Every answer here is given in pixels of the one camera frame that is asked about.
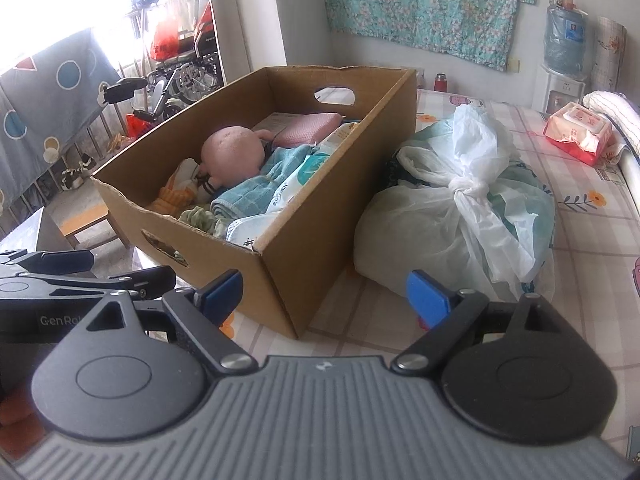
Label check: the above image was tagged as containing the blue fringed towel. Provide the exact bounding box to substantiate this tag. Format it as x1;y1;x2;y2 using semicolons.
210;145;321;221

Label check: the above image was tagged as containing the blue white tissue packet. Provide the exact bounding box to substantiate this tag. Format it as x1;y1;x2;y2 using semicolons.
265;152;333;216

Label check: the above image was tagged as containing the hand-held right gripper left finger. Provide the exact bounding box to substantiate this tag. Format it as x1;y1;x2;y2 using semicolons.
85;269;256;376

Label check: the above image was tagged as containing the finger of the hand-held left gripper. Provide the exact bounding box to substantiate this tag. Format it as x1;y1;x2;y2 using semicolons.
45;266;177;301
0;249;96;278

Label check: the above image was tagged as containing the wooden stool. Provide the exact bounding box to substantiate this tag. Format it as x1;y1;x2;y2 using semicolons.
60;205;131;251

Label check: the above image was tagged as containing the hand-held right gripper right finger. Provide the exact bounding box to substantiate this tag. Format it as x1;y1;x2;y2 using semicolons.
390;270;564;377

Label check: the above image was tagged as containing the pale green cloth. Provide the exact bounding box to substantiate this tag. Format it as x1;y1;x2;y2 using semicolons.
178;204;223;236

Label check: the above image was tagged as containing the white striped folded blanket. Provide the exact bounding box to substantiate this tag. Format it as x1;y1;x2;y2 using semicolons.
582;90;640;161

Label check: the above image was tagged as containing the pink mesh sponge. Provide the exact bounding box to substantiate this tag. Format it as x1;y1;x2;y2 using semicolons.
274;112;343;148

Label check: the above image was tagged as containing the person's left hand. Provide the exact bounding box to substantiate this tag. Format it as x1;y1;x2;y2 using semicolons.
0;394;37;429

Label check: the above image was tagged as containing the teal floral wall cloth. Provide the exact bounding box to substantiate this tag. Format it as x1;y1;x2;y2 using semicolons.
324;0;536;72

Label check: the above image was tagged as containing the brown cardboard box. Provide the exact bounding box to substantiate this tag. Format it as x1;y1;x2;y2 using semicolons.
90;64;418;340

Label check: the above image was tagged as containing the white plastic bag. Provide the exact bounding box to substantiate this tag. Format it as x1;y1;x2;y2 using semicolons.
352;105;557;302

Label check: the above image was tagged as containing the orange white striped towel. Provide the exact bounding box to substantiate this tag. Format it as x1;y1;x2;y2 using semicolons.
159;182;201;216

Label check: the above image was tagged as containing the blue water jug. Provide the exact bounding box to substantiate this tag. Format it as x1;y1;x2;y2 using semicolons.
542;5;590;81

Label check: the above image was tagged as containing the white water dispenser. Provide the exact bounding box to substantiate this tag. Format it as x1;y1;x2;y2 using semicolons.
531;65;587;115

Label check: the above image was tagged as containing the red black tricycle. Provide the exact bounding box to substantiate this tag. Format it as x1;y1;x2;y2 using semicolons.
102;0;226;126

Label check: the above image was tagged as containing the pink plush toy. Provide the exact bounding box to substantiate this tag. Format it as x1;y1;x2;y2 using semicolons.
200;126;273;196

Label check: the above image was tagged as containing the floral paper roll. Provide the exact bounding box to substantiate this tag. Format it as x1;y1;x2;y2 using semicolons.
590;16;628;93

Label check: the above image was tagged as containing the pink wet wipes pack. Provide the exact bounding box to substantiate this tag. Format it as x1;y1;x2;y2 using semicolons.
543;101;613;167

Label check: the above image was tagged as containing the grey circle print blanket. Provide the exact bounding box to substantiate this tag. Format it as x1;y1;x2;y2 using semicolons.
0;27;123;208

